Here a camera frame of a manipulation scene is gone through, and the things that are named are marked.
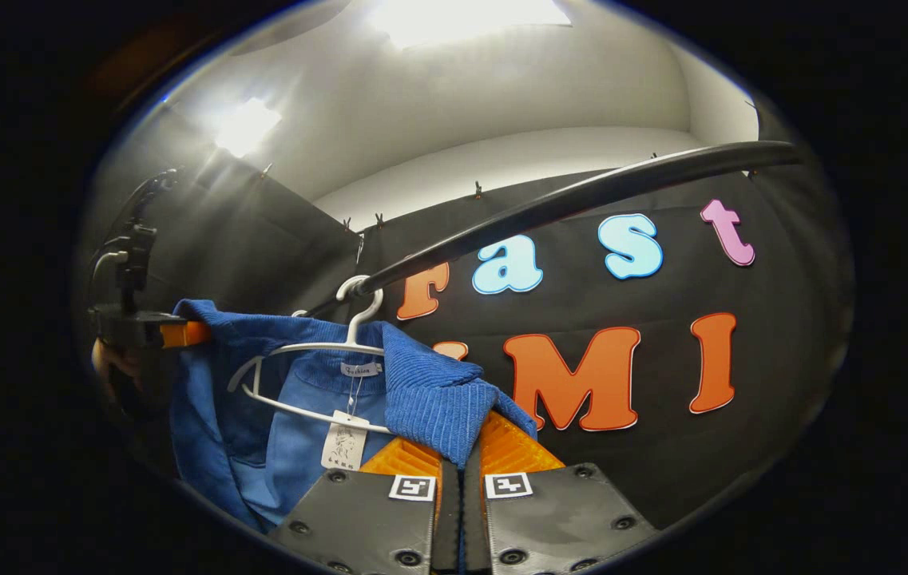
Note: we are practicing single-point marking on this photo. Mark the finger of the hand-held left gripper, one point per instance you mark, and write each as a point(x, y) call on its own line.
point(186, 334)

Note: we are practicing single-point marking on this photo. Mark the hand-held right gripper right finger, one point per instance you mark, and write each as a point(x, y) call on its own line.
point(557, 519)

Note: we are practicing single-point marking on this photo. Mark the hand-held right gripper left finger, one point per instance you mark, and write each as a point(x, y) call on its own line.
point(358, 519)

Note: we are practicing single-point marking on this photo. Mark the ceiling light panel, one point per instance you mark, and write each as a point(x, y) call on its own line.
point(469, 20)

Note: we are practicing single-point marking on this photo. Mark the black clothes rail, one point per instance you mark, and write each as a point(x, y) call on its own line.
point(581, 196)

